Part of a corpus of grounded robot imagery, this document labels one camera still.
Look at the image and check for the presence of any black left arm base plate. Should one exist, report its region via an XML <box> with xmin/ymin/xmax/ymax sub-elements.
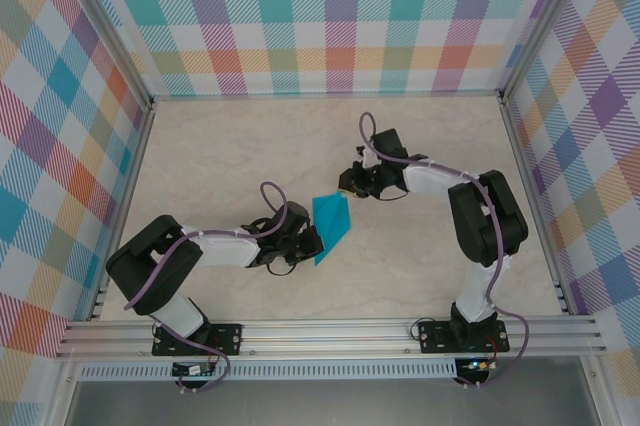
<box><xmin>151</xmin><ymin>323</ymin><xmax>244</xmax><ymax>357</ymax></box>

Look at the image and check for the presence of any aluminium side floor rail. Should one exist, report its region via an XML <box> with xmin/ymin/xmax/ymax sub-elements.
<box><xmin>499</xmin><ymin>95</ymin><xmax>574</xmax><ymax>317</ymax></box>
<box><xmin>87</xmin><ymin>100</ymin><xmax>157</xmax><ymax>322</ymax></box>

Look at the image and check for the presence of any aluminium mounting rail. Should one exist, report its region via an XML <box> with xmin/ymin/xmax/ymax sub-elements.
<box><xmin>55</xmin><ymin>315</ymin><xmax>609</xmax><ymax>360</ymax></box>

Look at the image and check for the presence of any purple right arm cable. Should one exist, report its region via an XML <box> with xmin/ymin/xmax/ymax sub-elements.
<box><xmin>358</xmin><ymin>112</ymin><xmax>531</xmax><ymax>390</ymax></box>

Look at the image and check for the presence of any aluminium frame leg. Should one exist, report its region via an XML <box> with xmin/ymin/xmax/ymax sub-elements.
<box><xmin>47</xmin><ymin>359</ymin><xmax>84</xmax><ymax>426</ymax></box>
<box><xmin>582</xmin><ymin>355</ymin><xmax>619</xmax><ymax>426</ymax></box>

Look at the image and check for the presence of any aluminium frame post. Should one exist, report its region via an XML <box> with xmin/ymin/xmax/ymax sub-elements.
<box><xmin>58</xmin><ymin>0</ymin><xmax>155</xmax><ymax>110</ymax></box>
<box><xmin>499</xmin><ymin>0</ymin><xmax>596</xmax><ymax>102</ymax></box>

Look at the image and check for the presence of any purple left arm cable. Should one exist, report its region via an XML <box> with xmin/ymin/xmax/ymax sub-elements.
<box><xmin>122</xmin><ymin>181</ymin><xmax>301</xmax><ymax>395</ymax></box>

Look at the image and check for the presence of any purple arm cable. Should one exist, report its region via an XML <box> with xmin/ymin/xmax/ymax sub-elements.
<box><xmin>122</xmin><ymin>181</ymin><xmax>301</xmax><ymax>395</ymax></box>
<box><xmin>358</xmin><ymin>112</ymin><xmax>531</xmax><ymax>390</ymax></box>

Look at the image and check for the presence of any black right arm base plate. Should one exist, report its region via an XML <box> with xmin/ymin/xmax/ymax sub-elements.
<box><xmin>418</xmin><ymin>319</ymin><xmax>510</xmax><ymax>355</ymax></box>

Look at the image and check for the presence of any slotted grey cable tray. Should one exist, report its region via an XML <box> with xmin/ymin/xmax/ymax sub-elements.
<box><xmin>79</xmin><ymin>358</ymin><xmax>459</xmax><ymax>382</ymax></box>

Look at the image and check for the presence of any grey metal shelf panel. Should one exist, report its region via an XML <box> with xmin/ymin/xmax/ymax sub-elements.
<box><xmin>64</xmin><ymin>379</ymin><xmax>601</xmax><ymax>426</ymax></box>

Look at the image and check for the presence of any thin black left gripper cable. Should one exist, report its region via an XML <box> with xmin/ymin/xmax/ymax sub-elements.
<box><xmin>264</xmin><ymin>258</ymin><xmax>296</xmax><ymax>277</ymax></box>

